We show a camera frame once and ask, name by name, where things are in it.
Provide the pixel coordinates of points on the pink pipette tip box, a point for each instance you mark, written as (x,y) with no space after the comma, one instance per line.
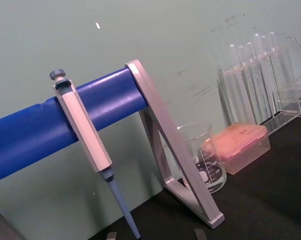
(240,142)

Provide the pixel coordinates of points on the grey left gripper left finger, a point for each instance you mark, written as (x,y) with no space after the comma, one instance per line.
(112,236)

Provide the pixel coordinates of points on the clear test tube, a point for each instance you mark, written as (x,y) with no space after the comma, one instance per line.
(257,45)
(234,65)
(242,60)
(250,53)
(264,46)
(273,42)

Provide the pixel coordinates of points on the clear acrylic test tube rack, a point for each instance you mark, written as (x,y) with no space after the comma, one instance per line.
(285,75)

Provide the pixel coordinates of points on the black table cloth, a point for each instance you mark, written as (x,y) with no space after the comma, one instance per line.
(265,200)

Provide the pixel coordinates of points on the clear glass beaker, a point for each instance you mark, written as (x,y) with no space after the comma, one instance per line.
(213,172)

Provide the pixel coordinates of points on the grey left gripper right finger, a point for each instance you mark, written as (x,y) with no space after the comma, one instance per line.
(199,235)

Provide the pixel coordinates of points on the pipette stand with blue bar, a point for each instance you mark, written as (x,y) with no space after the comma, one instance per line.
(28,135)

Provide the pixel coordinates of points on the grey and blue pipette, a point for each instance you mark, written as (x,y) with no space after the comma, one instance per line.
(84,130)

